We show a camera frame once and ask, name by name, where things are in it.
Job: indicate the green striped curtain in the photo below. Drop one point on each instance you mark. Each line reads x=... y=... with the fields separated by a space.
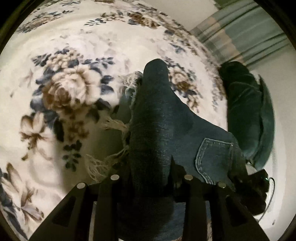
x=242 y=30

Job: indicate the dark blue jeans pants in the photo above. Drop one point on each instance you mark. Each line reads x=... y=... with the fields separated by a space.
x=152 y=129

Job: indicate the teal green pillow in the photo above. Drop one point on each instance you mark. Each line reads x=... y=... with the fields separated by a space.
x=267 y=129

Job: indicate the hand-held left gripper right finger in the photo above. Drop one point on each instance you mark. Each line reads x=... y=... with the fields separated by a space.
x=192 y=197

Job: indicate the dark green folded blanket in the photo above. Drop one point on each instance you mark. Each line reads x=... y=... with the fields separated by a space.
x=240 y=104

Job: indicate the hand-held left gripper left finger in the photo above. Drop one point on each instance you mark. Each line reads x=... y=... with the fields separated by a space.
x=108 y=197

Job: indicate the white headboard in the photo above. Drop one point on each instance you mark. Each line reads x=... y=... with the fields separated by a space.
x=283 y=150

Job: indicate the floral bedspread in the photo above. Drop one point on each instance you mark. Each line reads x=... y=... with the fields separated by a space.
x=69 y=58

